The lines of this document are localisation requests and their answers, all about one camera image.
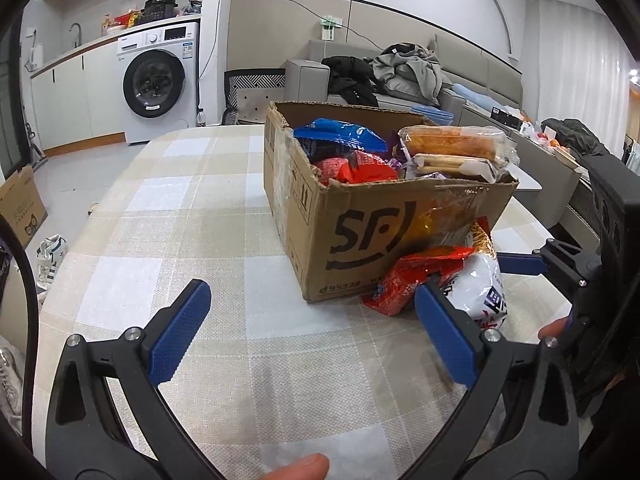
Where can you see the silver shoe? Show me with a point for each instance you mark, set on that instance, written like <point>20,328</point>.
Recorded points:
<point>11,390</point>

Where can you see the black flat box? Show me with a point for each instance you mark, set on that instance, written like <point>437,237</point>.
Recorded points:
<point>506,116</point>

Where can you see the white washing machine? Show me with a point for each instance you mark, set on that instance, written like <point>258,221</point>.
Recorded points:
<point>160,85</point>

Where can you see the white counter cabinet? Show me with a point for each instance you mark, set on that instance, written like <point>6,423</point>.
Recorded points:
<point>70,100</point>

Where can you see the yellow cake packet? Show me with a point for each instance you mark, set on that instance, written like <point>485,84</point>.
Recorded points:
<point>450,165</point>

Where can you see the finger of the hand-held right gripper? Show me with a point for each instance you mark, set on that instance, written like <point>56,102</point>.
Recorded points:
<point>520,263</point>

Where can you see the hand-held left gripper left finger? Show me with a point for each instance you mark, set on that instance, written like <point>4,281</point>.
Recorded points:
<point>180,330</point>

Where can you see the red snack bag blue print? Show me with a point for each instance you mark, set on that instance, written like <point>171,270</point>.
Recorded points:
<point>370,172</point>

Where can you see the white sneaker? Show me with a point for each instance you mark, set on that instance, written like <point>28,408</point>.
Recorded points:
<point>50,260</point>

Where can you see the black coat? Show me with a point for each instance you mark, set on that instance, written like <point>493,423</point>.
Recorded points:
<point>572,137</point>

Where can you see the blue plastic container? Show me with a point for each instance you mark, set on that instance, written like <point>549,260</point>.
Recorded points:
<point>435,115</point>

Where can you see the white and orange snack bag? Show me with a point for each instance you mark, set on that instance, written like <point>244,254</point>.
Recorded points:
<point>482,285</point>

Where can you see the metal faucet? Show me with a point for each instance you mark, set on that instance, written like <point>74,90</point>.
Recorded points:
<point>76,32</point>

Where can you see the black kitchen appliance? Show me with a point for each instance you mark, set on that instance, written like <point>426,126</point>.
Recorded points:
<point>159,9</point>

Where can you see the checked tablecloth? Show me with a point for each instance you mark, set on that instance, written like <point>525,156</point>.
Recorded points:
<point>200,220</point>

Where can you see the person's left hand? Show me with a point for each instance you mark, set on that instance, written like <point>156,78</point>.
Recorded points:
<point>300,467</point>

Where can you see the small cardboard floor box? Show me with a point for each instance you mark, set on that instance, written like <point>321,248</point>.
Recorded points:
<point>22,205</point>

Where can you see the patterned chair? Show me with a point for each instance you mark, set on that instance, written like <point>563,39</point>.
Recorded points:
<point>250,85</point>

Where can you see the pile of colourful packets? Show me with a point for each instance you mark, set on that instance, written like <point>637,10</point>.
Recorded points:
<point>120,20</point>

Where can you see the red noodle snack packet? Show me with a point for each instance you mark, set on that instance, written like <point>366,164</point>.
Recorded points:
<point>405,280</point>

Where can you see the clear bread packet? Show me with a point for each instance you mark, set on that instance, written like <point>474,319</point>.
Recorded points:
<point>450,142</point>

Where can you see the light blue cloth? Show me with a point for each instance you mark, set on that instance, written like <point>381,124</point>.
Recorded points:
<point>465,94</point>

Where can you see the brown cardboard box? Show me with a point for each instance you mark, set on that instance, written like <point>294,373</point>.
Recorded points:
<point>360,240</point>

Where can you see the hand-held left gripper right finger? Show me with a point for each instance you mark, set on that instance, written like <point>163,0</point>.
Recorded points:
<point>447,335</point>

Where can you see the white curtain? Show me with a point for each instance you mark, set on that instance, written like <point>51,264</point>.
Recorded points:
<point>585,60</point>

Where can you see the white wall outlet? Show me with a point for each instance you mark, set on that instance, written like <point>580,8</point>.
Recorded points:
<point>330,27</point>

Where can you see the grey sofa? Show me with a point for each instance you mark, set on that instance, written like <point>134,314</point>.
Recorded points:
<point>305,80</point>

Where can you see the person's right hand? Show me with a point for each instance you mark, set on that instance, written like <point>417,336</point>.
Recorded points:
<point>552,331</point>

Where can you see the grey clothes pile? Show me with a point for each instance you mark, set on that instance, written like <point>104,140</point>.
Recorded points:
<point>410,70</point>

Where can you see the grey low bench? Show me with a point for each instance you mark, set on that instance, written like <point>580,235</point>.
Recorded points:
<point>550,185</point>

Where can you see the black jacket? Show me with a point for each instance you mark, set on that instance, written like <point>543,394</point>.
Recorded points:
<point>350,80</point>

